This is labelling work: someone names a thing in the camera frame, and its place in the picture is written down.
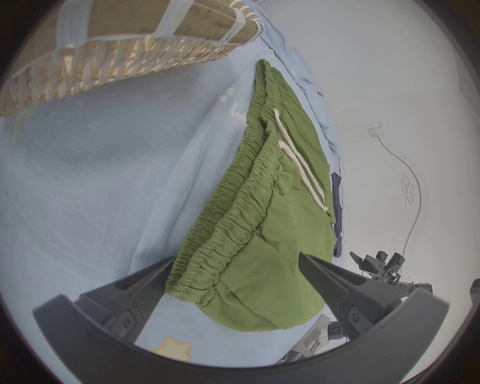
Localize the green shorts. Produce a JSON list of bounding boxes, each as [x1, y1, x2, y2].
[[165, 59, 336, 333]]

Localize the pale blue quilt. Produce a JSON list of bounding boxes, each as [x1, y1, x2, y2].
[[259, 22, 342, 152]]

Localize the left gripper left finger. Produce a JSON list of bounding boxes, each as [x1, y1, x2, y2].
[[78, 255, 178, 344]]

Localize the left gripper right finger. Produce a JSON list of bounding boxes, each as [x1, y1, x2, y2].
[[298, 251, 406, 341]]

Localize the round woven basket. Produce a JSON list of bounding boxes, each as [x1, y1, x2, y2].
[[0, 0, 265, 119]]

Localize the dark blue T-shirt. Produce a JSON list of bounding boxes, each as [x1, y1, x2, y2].
[[330, 172, 347, 257]]

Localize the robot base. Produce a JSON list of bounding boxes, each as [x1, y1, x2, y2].
[[275, 313, 351, 366]]

